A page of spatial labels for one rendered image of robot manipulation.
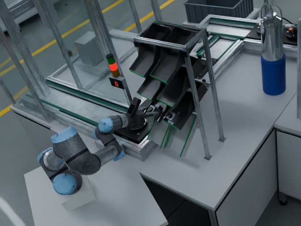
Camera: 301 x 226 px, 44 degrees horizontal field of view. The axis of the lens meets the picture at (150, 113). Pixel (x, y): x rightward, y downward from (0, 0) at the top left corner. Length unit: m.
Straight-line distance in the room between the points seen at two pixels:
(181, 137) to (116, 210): 0.57
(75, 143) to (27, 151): 2.75
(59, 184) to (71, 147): 0.44
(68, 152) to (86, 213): 0.72
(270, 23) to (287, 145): 0.79
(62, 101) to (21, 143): 1.51
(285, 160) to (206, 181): 0.71
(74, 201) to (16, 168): 2.02
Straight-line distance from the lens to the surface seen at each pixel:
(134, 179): 2.37
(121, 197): 2.31
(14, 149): 4.55
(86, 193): 2.31
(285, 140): 2.58
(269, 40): 2.50
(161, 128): 2.32
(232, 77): 2.95
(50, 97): 3.29
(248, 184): 2.47
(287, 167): 2.77
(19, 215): 3.82
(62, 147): 1.69
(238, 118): 2.58
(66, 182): 2.07
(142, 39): 2.02
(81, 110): 2.97
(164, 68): 1.95
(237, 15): 4.07
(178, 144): 2.24
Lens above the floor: 2.59
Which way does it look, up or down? 38 degrees down
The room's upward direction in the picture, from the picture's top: 18 degrees counter-clockwise
